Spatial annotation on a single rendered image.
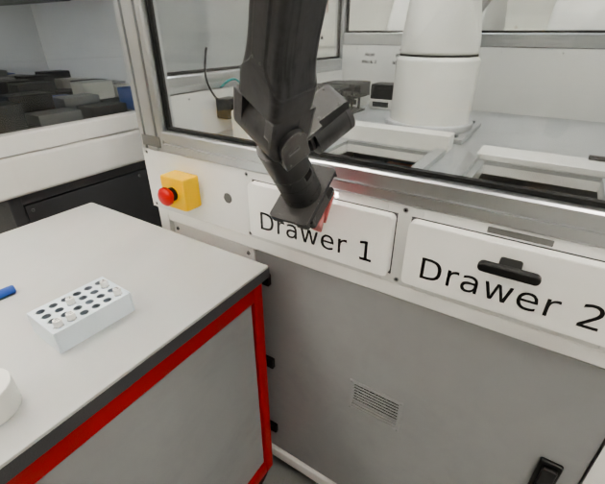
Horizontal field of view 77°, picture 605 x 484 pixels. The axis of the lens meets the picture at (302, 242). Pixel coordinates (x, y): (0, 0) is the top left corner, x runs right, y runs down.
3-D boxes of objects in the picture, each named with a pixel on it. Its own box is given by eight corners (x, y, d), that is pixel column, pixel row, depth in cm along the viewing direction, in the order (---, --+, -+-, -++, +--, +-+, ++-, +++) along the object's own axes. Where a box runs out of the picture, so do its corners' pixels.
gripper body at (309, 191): (339, 176, 58) (326, 142, 52) (309, 232, 55) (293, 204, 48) (302, 168, 61) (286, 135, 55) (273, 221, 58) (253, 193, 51)
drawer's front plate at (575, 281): (617, 351, 49) (656, 280, 44) (399, 281, 63) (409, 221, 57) (617, 344, 50) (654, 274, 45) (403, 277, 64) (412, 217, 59)
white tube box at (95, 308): (60, 353, 57) (53, 334, 55) (34, 331, 61) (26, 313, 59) (135, 310, 65) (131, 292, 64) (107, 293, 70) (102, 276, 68)
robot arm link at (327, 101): (229, 96, 42) (278, 147, 39) (310, 34, 43) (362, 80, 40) (256, 151, 53) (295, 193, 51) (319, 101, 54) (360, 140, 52)
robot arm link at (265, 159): (244, 141, 48) (268, 163, 45) (286, 108, 49) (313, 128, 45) (265, 175, 54) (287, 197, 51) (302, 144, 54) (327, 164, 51)
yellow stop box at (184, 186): (184, 213, 81) (180, 181, 78) (161, 206, 85) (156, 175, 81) (203, 205, 85) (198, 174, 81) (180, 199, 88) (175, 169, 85)
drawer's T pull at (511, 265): (539, 288, 48) (542, 278, 47) (475, 270, 51) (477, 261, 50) (541, 275, 50) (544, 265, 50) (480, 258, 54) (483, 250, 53)
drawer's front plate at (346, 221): (385, 278, 64) (393, 217, 59) (250, 233, 78) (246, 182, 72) (389, 273, 65) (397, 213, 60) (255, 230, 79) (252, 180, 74)
